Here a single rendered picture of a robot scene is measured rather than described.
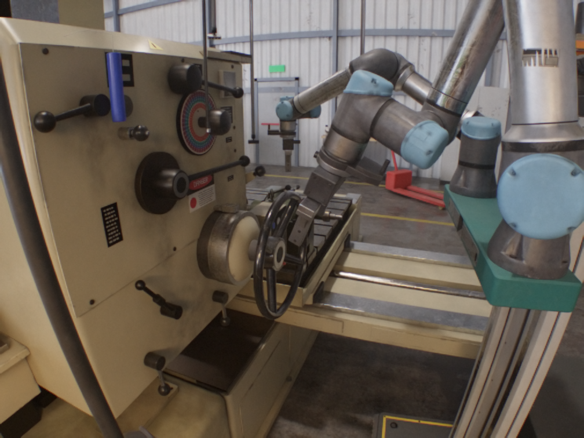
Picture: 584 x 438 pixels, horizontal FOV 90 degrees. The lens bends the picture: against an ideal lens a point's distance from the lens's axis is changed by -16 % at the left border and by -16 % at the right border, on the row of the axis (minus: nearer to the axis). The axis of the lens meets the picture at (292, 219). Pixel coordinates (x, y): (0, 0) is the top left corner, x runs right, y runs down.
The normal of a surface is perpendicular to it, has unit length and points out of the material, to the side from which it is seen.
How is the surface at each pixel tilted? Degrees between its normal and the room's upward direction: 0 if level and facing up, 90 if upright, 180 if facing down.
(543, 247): 72
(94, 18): 90
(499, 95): 90
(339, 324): 90
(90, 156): 90
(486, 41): 105
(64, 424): 0
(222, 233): 48
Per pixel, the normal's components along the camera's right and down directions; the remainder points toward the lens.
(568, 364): 0.00, -0.94
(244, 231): 0.76, -0.28
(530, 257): -0.55, -0.01
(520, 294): -0.27, 0.33
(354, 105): -0.63, 0.26
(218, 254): -0.33, 0.05
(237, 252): 0.65, 0.11
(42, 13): 0.94, 0.12
